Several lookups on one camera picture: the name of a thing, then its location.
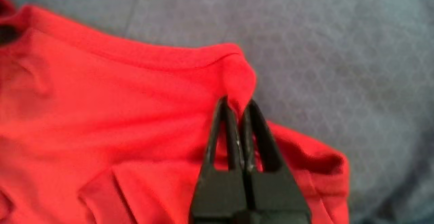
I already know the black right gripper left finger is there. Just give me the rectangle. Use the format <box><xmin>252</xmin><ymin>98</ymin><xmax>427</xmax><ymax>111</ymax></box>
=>
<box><xmin>189</xmin><ymin>96</ymin><xmax>249</xmax><ymax>222</ymax></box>

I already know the blue-grey bed sheet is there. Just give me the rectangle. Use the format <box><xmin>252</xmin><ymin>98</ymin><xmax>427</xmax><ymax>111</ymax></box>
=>
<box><xmin>0</xmin><ymin>0</ymin><xmax>434</xmax><ymax>224</ymax></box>

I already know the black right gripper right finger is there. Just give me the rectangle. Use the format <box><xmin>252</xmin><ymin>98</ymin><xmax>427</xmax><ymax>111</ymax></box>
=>
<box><xmin>239</xmin><ymin>99</ymin><xmax>312</xmax><ymax>214</ymax></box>

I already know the red t-shirt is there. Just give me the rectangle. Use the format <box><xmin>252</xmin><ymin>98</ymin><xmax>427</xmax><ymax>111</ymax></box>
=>
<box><xmin>0</xmin><ymin>0</ymin><xmax>350</xmax><ymax>224</ymax></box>

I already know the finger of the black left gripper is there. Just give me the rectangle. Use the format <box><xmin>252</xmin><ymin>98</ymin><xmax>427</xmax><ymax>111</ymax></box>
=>
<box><xmin>0</xmin><ymin>25</ymin><xmax>19</xmax><ymax>46</ymax></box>

